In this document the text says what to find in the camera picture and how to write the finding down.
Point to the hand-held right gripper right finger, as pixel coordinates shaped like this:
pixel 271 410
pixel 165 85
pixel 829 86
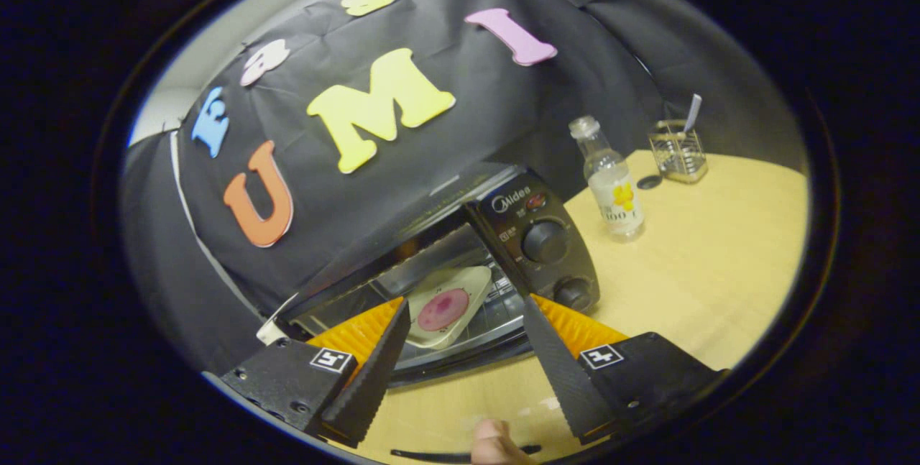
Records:
pixel 564 371

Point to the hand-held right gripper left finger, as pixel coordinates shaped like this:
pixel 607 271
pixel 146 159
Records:
pixel 370 379

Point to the pink round food slice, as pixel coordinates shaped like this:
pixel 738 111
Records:
pixel 442 310

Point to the white square plate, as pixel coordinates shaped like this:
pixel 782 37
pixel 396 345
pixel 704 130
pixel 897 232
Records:
pixel 471 282

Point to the black electric oven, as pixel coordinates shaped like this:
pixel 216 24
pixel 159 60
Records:
pixel 517 221

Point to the clear plastic bottle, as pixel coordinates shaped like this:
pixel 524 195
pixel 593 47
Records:
pixel 611 192

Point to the black bottle cap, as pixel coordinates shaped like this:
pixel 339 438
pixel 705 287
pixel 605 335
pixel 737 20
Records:
pixel 649 182

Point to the black backdrop cloth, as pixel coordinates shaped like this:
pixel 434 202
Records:
pixel 460 141

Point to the metal spoon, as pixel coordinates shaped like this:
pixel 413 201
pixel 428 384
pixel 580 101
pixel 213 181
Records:
pixel 693 109

